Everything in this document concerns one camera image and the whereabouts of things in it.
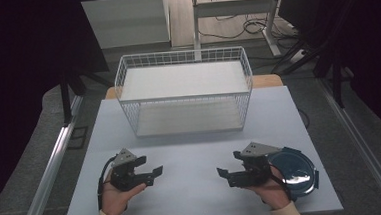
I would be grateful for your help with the white power strip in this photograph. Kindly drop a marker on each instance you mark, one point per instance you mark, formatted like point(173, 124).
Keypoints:
point(297, 56)

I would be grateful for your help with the black metal stand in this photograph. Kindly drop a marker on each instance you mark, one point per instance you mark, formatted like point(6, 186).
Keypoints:
point(337, 78)
point(65, 98)

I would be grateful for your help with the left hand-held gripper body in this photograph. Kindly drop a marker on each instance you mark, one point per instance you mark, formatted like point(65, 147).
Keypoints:
point(124, 176)

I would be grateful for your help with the person's left hand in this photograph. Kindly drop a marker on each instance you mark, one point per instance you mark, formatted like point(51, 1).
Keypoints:
point(114, 200)

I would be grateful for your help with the dark blue bowl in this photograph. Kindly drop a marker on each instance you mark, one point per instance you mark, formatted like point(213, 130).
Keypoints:
point(296, 171)

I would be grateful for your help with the pale grey table cover sheet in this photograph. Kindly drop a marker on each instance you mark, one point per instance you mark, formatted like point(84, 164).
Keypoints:
point(190, 187)

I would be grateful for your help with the white desk frame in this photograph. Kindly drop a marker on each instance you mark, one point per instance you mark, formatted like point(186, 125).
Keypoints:
point(232, 8)

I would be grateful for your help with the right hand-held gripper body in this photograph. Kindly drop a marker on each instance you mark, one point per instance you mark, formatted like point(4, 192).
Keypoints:
point(256, 172)

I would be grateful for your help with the black floor bracket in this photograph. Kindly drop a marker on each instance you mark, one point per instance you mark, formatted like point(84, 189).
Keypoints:
point(77, 137)

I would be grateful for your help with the white cabinet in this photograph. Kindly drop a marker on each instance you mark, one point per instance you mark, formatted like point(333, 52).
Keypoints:
point(124, 21)

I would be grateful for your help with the person's right hand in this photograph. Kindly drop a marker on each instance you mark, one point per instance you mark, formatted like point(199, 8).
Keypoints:
point(274, 192)

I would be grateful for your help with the aluminium rail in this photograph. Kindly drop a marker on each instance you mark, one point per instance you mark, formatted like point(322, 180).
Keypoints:
point(361, 143)
point(53, 162)

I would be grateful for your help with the wooden table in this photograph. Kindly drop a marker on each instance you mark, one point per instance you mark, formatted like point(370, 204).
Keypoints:
point(267, 80)

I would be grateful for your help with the black curtain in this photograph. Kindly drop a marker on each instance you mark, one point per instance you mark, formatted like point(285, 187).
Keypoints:
point(20, 81)
point(368, 43)

